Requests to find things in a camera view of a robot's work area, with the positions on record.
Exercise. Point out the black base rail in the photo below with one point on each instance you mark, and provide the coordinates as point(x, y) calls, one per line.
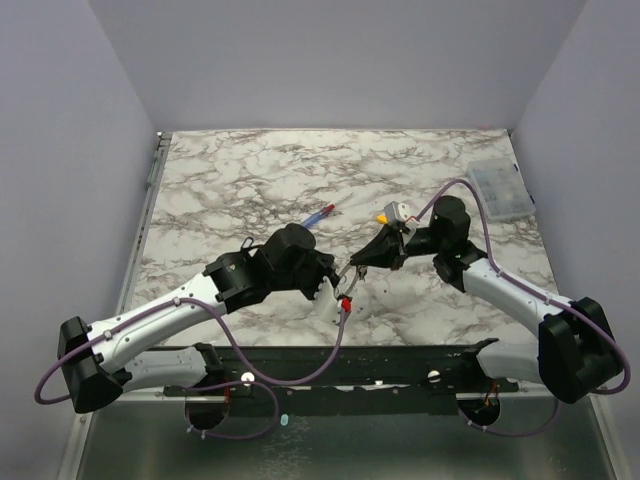
point(375, 380)

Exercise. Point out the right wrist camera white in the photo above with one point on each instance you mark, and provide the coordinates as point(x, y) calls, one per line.
point(400, 218)

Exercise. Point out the round metal keyring disc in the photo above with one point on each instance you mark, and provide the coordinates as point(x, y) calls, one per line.
point(349, 277)

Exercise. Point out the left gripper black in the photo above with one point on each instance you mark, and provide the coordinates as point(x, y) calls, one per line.
point(324, 268)

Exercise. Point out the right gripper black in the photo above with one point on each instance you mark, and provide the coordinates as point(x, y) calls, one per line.
point(395, 247)

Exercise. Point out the aluminium frame rail left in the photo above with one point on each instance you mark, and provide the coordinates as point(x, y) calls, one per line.
point(71, 460)

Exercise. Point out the clear plastic box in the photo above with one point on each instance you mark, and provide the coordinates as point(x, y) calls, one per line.
point(501, 189)

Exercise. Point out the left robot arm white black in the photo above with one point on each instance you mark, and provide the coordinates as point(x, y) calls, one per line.
point(104, 359)

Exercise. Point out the black key fob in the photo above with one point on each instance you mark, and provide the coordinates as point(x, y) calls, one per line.
point(247, 243)

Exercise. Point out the blue red screwdriver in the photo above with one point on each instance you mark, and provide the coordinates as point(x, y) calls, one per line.
point(323, 213)

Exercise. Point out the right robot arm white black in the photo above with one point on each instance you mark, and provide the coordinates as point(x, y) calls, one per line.
point(574, 354)

